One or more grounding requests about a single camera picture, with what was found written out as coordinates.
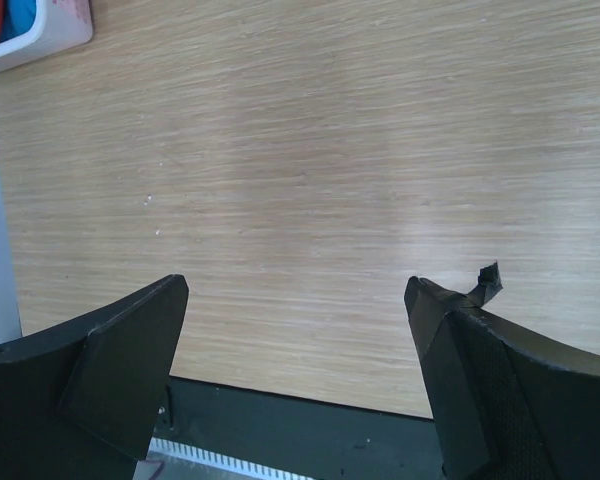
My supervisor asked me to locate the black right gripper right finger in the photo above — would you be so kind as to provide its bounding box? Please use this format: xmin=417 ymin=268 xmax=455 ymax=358
xmin=404 ymin=277 xmax=600 ymax=479

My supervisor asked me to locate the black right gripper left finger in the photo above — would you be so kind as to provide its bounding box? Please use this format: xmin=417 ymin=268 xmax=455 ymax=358
xmin=0 ymin=274 xmax=189 ymax=479

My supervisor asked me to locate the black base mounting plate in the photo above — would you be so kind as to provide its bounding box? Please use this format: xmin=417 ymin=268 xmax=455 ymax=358
xmin=154 ymin=377 xmax=444 ymax=479

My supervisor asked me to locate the white plastic laundry basket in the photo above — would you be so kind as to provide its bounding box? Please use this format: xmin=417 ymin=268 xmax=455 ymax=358
xmin=0 ymin=0 xmax=93 ymax=72

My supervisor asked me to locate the blue shirt in basket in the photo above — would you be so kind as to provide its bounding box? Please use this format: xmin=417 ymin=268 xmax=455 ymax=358
xmin=0 ymin=0 xmax=37 ymax=42

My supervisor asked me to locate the white slotted cable duct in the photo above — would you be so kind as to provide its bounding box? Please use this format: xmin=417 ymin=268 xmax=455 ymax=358
xmin=132 ymin=438 xmax=308 ymax=480

